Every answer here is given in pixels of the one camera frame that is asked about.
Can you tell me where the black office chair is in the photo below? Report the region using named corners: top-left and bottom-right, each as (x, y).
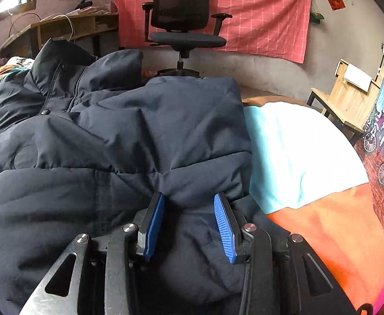
top-left (142, 0), bottom-right (233, 77)

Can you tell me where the pink checked wall cloth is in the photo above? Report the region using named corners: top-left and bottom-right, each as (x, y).
top-left (113, 0), bottom-right (311, 64)

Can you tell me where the wooden desk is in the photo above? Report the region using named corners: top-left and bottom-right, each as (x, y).
top-left (0, 13), bottom-right (119, 58)

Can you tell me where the white cable on desk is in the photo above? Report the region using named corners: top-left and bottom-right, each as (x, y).
top-left (51, 13), bottom-right (76, 43)

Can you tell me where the dark navy puffer jacket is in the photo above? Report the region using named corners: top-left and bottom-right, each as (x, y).
top-left (0, 41), bottom-right (252, 314)

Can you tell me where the colourful striped bed sheet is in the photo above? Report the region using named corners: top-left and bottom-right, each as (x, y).
top-left (243, 96), bottom-right (384, 311)

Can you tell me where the light wooden chair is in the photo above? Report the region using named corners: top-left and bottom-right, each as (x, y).
top-left (307, 59), bottom-right (384, 146)

